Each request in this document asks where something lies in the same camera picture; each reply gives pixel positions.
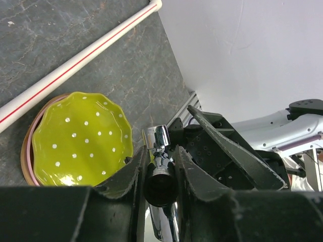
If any white PVC pipe frame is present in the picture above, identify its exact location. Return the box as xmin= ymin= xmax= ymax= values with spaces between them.
xmin=1 ymin=1 xmax=163 ymax=132

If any pink rimmed plate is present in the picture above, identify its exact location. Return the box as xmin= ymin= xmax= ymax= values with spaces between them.
xmin=20 ymin=93 xmax=70 ymax=187

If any green dotted plate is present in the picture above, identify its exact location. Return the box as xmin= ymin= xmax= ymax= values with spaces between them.
xmin=32 ymin=92 xmax=133 ymax=186

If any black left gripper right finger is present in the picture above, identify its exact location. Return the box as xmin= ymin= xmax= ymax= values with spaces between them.
xmin=175 ymin=147 xmax=322 ymax=241

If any chrome metal faucet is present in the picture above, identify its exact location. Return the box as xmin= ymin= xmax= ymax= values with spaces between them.
xmin=143 ymin=125 xmax=180 ymax=241

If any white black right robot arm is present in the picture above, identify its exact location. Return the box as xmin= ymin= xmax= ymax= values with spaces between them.
xmin=168 ymin=99 xmax=322 ymax=192

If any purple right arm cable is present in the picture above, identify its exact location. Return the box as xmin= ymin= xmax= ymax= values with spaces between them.
xmin=272 ymin=133 xmax=323 ymax=152

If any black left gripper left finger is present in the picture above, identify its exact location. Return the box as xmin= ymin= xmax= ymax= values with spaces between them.
xmin=1 ymin=146 xmax=149 ymax=241

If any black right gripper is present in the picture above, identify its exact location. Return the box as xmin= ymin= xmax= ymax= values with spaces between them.
xmin=168 ymin=105 xmax=286 ymax=191

